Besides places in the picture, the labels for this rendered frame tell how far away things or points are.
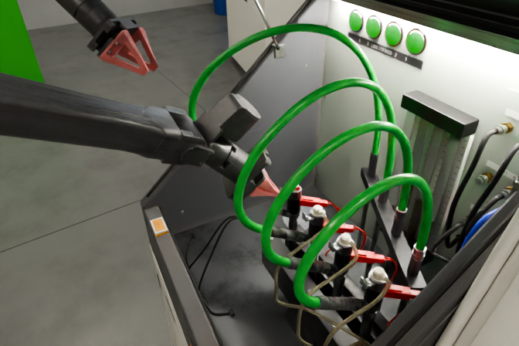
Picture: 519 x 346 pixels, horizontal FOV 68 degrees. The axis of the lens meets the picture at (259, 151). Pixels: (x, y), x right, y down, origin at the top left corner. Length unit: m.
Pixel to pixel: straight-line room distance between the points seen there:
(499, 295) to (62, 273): 2.10
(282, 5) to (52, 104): 3.15
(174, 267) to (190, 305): 0.11
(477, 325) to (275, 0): 3.16
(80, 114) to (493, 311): 0.51
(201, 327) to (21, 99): 0.52
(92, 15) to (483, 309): 0.73
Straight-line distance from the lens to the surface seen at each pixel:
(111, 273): 2.24
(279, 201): 0.52
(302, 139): 1.15
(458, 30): 0.74
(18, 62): 3.91
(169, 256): 0.92
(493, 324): 0.54
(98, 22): 0.76
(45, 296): 2.28
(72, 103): 0.48
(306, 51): 1.04
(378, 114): 0.81
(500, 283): 0.53
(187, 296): 0.84
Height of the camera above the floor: 1.61
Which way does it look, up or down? 33 degrees down
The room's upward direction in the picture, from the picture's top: 1 degrees counter-clockwise
